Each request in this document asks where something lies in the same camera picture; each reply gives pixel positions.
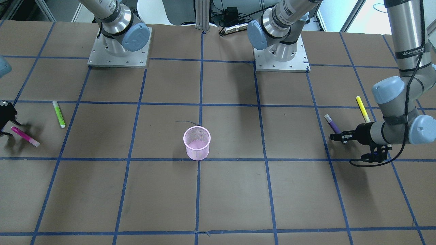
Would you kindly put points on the pink mesh cup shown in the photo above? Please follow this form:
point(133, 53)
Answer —
point(197, 140)

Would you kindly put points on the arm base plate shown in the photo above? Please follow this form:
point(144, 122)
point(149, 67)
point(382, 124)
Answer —
point(282, 58)
point(109, 53)

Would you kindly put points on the black power adapter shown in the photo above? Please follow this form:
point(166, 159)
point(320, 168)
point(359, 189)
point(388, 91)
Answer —
point(230, 14)

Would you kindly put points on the purple highlighter pen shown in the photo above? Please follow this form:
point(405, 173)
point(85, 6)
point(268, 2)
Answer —
point(331, 123)

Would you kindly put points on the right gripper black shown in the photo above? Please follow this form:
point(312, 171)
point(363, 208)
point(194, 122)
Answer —
point(6, 115)

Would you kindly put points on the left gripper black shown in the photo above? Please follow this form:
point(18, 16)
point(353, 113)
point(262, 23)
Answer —
point(363, 131)

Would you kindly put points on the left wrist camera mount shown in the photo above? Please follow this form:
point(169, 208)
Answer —
point(378, 153)

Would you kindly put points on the yellow highlighter pen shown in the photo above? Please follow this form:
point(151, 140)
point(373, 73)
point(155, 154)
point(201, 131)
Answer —
point(362, 109)

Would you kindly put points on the green highlighter pen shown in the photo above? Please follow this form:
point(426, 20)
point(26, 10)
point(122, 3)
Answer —
point(59, 114)

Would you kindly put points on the aluminium frame post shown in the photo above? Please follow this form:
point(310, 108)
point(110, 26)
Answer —
point(202, 14)

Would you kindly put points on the pink highlighter pen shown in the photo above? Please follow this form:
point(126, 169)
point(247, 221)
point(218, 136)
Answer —
point(25, 136)

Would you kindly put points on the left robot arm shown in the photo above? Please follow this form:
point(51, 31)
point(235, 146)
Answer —
point(395, 95)

